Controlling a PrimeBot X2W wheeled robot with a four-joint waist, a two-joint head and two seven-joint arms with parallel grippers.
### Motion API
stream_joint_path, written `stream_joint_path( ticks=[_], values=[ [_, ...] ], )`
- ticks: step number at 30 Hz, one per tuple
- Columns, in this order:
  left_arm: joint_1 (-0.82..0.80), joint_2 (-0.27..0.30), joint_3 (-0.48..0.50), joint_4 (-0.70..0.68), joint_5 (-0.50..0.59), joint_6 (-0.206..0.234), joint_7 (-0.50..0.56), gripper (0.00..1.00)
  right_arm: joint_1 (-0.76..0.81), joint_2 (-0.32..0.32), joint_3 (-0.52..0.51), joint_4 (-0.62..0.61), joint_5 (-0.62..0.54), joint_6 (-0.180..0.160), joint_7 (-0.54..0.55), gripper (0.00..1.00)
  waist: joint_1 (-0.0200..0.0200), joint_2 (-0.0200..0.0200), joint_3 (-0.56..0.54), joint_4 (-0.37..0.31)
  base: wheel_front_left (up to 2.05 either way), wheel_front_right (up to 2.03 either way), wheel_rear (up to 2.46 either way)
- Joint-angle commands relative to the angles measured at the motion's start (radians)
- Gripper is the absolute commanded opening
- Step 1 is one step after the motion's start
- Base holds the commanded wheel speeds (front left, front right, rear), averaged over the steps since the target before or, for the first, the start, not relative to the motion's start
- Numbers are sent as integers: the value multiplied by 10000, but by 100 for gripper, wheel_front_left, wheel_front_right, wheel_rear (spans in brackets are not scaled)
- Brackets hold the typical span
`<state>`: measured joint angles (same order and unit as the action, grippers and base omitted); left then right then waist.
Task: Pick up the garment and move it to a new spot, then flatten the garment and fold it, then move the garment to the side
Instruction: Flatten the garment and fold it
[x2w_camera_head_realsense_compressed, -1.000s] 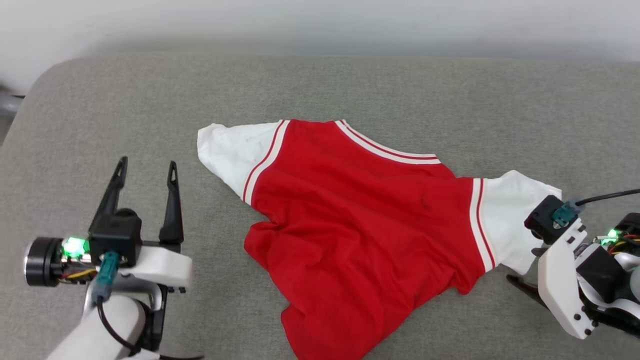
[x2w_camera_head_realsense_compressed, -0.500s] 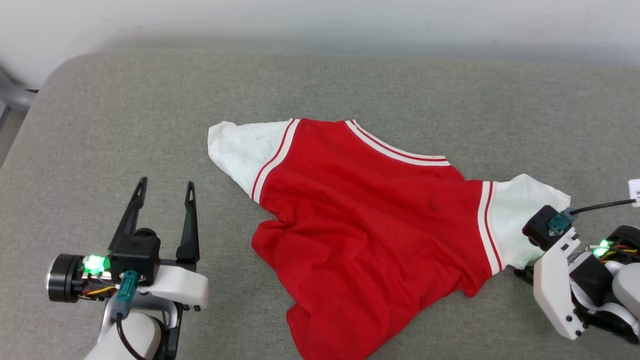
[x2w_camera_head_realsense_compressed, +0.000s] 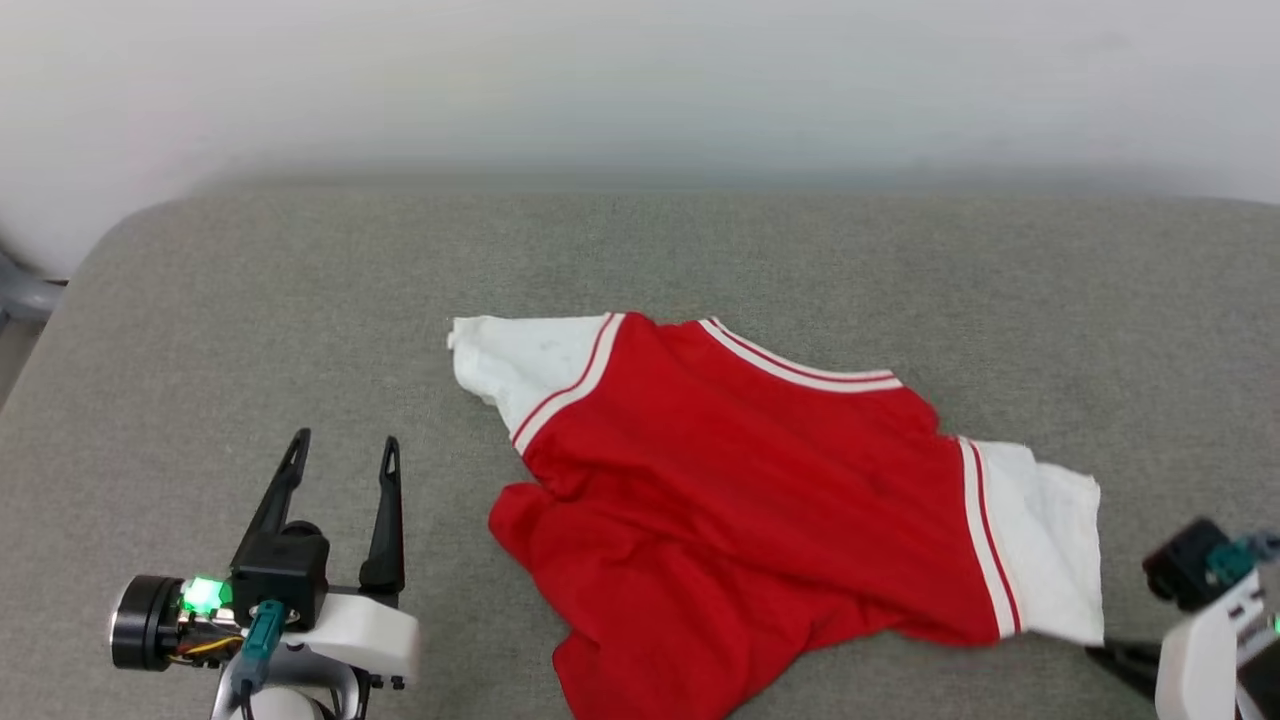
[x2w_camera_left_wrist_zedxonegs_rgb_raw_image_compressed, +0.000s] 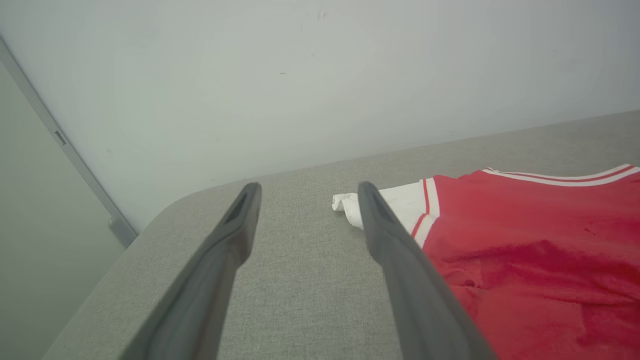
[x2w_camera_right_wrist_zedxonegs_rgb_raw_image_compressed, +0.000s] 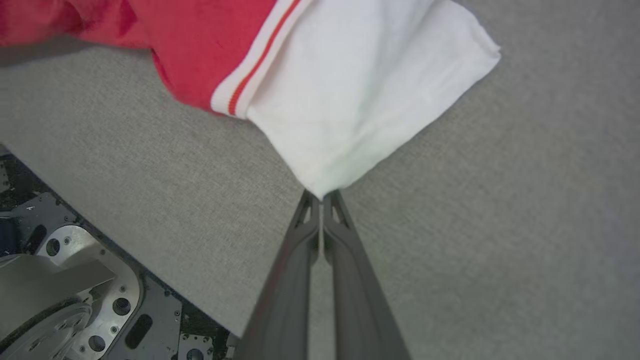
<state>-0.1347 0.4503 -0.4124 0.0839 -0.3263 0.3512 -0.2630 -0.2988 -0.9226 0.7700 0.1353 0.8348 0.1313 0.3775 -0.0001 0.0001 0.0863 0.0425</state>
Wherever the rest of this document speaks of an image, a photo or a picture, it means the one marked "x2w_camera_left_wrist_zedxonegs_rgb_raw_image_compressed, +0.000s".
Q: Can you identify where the grey metal frame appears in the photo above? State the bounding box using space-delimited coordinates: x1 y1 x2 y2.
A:
0 37 138 248

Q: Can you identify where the red and white shirt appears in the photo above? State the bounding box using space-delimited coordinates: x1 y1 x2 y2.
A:
332 164 640 360

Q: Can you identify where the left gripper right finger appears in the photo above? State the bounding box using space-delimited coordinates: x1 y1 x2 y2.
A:
357 181 496 360

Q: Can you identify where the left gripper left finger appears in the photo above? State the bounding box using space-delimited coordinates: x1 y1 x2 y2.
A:
120 182 262 360

